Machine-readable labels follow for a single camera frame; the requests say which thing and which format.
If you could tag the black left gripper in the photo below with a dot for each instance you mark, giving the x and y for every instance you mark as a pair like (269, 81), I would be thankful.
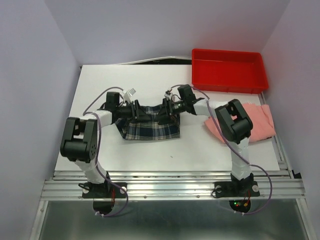
(138, 114)

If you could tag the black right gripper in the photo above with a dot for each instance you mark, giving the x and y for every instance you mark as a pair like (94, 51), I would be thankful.
(165, 112)

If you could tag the navy plaid skirt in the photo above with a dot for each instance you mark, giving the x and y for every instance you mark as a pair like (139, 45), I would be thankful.
(149, 130)

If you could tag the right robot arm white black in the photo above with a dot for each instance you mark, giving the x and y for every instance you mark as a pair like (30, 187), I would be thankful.
(230, 119)

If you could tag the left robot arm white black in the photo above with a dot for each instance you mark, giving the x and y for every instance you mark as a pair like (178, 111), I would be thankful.
(82, 136)

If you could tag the red plastic bin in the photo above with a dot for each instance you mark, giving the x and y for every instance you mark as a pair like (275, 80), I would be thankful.
(228, 71)

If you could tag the pink folded skirt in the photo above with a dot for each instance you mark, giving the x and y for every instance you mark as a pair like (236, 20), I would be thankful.
(263, 124)

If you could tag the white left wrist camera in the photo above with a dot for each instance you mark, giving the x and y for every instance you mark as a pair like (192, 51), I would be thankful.
(129, 93)

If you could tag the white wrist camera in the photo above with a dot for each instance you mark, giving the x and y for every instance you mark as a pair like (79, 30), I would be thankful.
(168, 94)
(129, 93)

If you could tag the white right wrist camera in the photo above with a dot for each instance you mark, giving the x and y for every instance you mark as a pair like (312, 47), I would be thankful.
(168, 94)

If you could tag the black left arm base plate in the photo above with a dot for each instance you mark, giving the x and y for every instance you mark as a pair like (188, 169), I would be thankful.
(104, 195)

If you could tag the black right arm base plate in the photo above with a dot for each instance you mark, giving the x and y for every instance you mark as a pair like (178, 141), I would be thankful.
(239, 195)

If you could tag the aluminium rail frame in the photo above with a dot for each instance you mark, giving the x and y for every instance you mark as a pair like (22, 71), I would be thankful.
(169, 187)

